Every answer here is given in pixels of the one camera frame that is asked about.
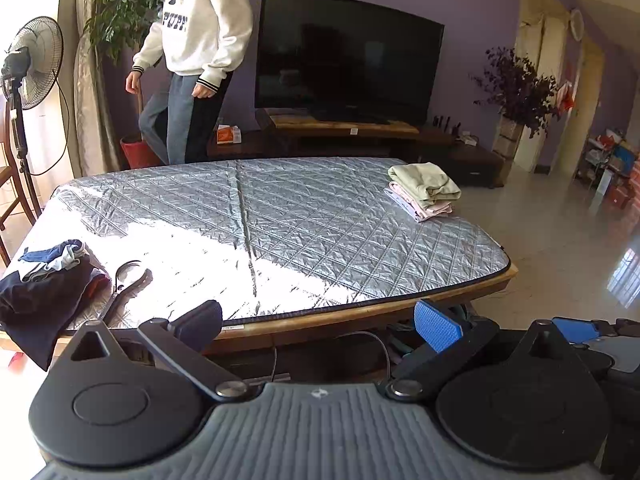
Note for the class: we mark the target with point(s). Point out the beige curtain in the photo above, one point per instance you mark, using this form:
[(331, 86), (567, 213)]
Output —
[(90, 85)]

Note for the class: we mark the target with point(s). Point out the black flat television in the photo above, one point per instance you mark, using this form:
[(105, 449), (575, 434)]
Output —
[(345, 55)]

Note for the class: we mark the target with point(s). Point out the dark wooden low cabinet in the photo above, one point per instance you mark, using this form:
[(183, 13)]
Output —
[(350, 147)]

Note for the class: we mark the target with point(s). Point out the black standing fan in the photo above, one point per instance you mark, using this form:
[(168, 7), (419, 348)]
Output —
[(35, 60)]

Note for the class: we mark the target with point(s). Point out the cluttered storage shelf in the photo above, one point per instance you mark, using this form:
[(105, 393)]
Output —
[(612, 170)]

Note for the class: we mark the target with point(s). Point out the pale woven vase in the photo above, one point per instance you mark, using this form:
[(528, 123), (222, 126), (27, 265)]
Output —
[(509, 140)]

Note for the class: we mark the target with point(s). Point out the pink folded garment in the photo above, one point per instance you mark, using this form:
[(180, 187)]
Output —
[(400, 197)]

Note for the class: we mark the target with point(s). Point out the red hanging ornament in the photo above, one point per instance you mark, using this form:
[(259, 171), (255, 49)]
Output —
[(566, 95)]

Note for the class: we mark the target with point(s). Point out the red plant pot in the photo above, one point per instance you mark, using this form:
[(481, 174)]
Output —
[(137, 155)]

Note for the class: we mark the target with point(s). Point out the blue two-tone shirt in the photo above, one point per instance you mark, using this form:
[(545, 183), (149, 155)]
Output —
[(45, 255)]

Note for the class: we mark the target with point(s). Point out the grey quilted bed cover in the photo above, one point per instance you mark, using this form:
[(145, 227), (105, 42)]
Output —
[(300, 220)]

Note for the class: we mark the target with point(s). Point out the brown wooden chair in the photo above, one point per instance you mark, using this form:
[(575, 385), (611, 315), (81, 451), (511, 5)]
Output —
[(15, 195)]

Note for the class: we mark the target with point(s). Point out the small dark bottles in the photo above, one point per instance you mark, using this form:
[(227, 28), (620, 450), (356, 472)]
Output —
[(445, 124)]

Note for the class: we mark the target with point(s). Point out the dark navy garment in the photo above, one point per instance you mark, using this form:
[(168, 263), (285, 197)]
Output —
[(40, 305)]

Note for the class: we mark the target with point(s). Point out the orange tissue pack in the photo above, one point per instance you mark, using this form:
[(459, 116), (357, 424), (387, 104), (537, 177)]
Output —
[(227, 135)]

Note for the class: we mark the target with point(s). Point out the beige sweatshirt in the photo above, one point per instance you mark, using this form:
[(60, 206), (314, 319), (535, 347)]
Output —
[(425, 182)]

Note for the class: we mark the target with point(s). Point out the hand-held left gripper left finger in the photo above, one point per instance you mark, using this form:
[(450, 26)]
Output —
[(200, 322)]

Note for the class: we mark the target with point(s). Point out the lavender folded garment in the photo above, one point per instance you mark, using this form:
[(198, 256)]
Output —
[(422, 215)]

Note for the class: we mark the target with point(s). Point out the dried purple flower bunch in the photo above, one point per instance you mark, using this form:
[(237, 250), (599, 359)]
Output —
[(520, 85)]

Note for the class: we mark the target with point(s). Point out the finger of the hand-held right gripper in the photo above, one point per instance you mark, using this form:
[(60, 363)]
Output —
[(577, 329)]

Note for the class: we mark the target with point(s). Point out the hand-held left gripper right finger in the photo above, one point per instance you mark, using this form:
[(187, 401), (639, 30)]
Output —
[(437, 324)]

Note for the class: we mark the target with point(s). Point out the green potted tree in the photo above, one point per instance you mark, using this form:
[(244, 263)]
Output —
[(120, 10)]

